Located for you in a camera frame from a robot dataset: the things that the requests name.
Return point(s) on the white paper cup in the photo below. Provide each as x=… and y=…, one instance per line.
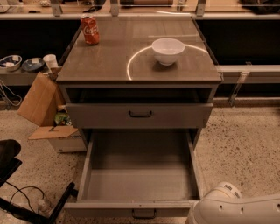
x=50, y=60

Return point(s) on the green snack bag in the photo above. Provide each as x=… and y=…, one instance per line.
x=62, y=119

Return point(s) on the black chair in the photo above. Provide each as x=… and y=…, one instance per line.
x=16, y=187

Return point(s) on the grey drawer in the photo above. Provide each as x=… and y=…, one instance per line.
x=141, y=174
x=139, y=108

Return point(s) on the dark blue plate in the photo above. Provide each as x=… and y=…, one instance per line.
x=33, y=65

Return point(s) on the grey drawer cabinet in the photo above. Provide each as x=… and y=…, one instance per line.
x=124, y=59

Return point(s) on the white bowl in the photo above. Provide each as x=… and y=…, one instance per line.
x=167, y=50

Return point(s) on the blue patterned bowl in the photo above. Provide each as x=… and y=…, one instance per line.
x=10, y=63

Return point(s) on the white cardboard box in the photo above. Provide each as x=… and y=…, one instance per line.
x=62, y=138

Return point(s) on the grey top drawer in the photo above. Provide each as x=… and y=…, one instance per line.
x=139, y=108

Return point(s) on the brown cardboard box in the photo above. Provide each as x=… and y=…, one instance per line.
x=41, y=103

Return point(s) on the red cola can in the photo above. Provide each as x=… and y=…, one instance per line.
x=90, y=30

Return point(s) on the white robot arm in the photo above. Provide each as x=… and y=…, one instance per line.
x=224, y=204

